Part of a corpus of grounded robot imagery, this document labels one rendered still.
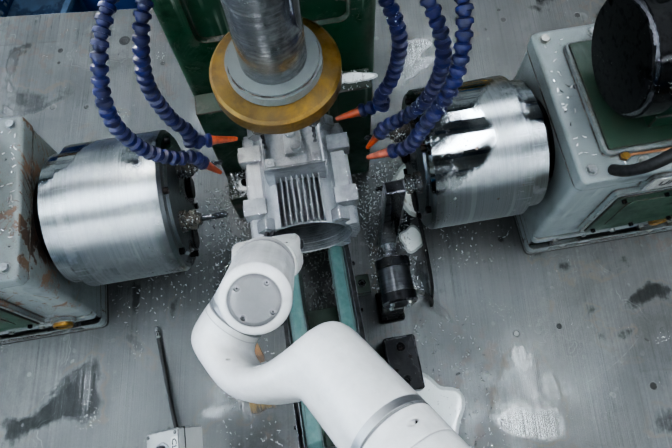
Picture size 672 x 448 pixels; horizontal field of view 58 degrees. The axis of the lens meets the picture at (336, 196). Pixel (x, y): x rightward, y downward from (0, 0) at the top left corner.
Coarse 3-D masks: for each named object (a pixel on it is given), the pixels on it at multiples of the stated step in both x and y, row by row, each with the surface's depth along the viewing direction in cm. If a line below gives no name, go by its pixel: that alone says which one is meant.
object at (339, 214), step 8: (320, 120) 107; (328, 120) 107; (328, 128) 108; (248, 136) 107; (256, 136) 107; (336, 208) 100; (344, 208) 101; (336, 216) 100; (344, 216) 100; (264, 224) 100; (272, 224) 100; (264, 232) 100
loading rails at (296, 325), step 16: (336, 256) 115; (336, 272) 114; (352, 272) 113; (336, 288) 113; (352, 288) 112; (368, 288) 123; (304, 304) 116; (336, 304) 114; (352, 304) 112; (288, 320) 112; (304, 320) 111; (320, 320) 118; (336, 320) 118; (352, 320) 110; (288, 336) 109; (304, 416) 104; (304, 432) 104; (320, 432) 103
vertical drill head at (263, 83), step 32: (224, 0) 66; (256, 0) 64; (288, 0) 66; (256, 32) 69; (288, 32) 70; (320, 32) 84; (224, 64) 80; (256, 64) 75; (288, 64) 76; (320, 64) 80; (224, 96) 81; (256, 96) 78; (288, 96) 78; (320, 96) 80; (256, 128) 81; (288, 128) 80
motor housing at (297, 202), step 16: (336, 128) 110; (256, 144) 108; (336, 160) 106; (256, 176) 106; (336, 176) 105; (256, 192) 105; (272, 192) 103; (288, 192) 100; (304, 192) 99; (320, 192) 100; (272, 208) 102; (288, 208) 100; (304, 208) 100; (320, 208) 101; (352, 208) 104; (256, 224) 104; (288, 224) 99; (304, 224) 115; (320, 224) 115; (336, 224) 112; (352, 224) 104; (304, 240) 114; (320, 240) 114; (336, 240) 112
